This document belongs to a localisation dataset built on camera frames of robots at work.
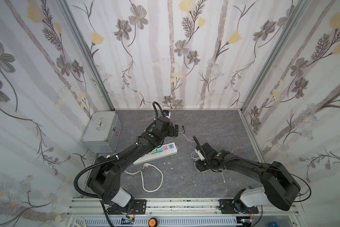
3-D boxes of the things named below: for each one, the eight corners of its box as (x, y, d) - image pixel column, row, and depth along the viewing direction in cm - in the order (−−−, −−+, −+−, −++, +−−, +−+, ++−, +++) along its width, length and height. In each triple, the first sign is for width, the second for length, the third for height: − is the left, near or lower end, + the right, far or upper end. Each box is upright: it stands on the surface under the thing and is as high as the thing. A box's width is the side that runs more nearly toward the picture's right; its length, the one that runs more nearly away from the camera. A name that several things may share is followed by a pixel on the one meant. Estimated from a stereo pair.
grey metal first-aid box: (91, 153, 96) (78, 140, 83) (102, 125, 112) (93, 111, 99) (115, 153, 96) (106, 140, 83) (123, 125, 112) (117, 111, 99)
